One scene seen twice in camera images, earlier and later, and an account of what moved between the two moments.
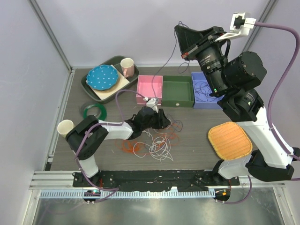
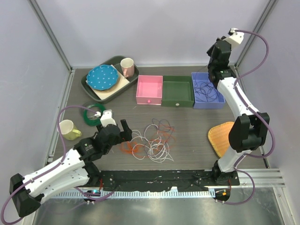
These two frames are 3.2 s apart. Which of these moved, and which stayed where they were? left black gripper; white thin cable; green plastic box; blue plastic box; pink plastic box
Moved: left black gripper; white thin cable
Stayed: blue plastic box; pink plastic box; green plastic box
